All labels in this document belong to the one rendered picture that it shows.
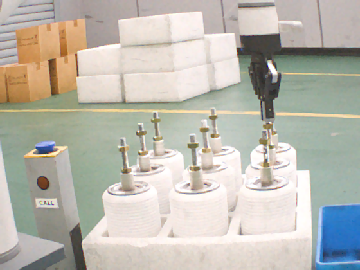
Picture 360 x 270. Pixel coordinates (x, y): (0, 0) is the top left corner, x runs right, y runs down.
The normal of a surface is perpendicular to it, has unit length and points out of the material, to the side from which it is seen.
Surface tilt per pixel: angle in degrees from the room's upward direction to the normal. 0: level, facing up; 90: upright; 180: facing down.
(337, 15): 90
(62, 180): 90
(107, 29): 90
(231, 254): 90
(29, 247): 0
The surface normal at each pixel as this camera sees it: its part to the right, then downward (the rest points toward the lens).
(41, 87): 0.82, 0.04
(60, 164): 0.98, -0.05
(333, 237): -0.24, 0.19
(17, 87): -0.57, 0.22
